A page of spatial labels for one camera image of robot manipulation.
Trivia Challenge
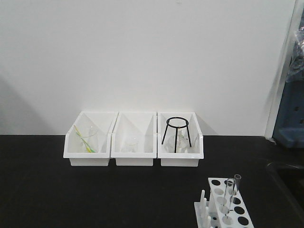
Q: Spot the clear glass test tube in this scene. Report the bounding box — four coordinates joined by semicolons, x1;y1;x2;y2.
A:
233;174;242;195
223;178;235;224

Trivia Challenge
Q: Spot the white test tube rack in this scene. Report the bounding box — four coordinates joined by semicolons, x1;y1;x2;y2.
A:
194;175;254;228

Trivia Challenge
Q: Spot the grey-blue pegboard drying rack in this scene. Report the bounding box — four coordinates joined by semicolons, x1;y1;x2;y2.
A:
273;0;304;149

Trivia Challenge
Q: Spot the white middle storage bin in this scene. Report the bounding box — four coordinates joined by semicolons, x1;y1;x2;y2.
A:
110;112;157;166

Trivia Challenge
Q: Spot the white storage bin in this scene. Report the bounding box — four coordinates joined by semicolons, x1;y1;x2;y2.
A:
63;111;118;166
157;112;204;167
110;112;157;166

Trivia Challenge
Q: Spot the small clear glass beaker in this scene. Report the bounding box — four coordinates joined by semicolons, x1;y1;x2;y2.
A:
125;136;138;152

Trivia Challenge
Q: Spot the white right storage bin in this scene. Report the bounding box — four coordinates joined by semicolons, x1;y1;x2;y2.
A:
157;112;204;167

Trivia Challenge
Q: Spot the clear glass flask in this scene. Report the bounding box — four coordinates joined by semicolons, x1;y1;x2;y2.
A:
166;129;190;153

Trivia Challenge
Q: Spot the white left storage bin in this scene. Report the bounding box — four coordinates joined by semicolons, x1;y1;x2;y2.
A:
63;111;118;166

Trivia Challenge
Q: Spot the clear glass beaker left bin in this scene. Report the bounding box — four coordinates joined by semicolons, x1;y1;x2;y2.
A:
74;125;98;153

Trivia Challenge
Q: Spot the yellow green stirring rod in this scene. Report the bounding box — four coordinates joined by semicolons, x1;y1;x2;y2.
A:
74;124;97;153

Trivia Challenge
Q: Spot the clear plastic bag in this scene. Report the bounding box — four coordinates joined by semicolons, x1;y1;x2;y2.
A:
286;27;304;82

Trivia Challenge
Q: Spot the black wire tripod stand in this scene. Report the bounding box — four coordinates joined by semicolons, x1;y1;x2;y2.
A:
161;116;192;147

